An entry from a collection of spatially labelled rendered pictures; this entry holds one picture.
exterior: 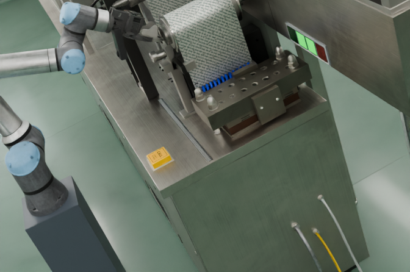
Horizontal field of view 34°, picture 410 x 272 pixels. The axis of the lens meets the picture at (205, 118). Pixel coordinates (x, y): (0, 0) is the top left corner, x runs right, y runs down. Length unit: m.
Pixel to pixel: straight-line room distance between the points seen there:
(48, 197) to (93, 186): 1.70
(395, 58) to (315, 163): 0.85
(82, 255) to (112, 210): 1.33
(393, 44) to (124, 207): 2.40
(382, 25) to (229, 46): 0.85
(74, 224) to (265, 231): 0.69
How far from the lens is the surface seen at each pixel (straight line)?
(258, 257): 2.57
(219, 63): 2.40
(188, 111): 2.53
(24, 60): 2.16
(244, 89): 2.32
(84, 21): 2.24
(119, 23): 2.30
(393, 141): 3.56
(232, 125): 2.30
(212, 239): 2.42
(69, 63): 2.14
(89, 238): 2.45
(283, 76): 2.31
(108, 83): 3.01
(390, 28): 1.65
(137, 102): 2.76
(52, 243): 2.44
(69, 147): 4.54
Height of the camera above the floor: 2.21
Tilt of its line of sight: 32 degrees down
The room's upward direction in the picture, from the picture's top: 22 degrees counter-clockwise
